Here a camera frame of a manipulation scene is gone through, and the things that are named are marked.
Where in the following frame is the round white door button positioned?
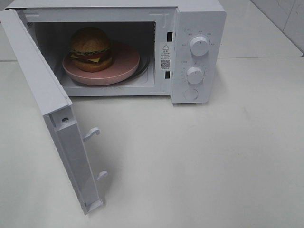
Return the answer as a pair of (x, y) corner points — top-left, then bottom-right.
(184, 89), (198, 100)

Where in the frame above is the pink round plate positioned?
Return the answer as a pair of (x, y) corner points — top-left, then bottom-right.
(62, 42), (140, 86)

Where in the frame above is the toy hamburger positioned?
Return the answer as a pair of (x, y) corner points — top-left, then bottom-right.
(69, 27), (113, 72)

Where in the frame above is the lower white timer knob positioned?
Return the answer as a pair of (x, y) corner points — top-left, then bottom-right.
(186, 66), (204, 85)

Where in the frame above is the white microwave oven body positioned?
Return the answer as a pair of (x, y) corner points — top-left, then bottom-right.
(5, 0), (226, 104)

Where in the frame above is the upper white power knob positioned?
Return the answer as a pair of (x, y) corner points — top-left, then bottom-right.
(190, 34), (210, 57)

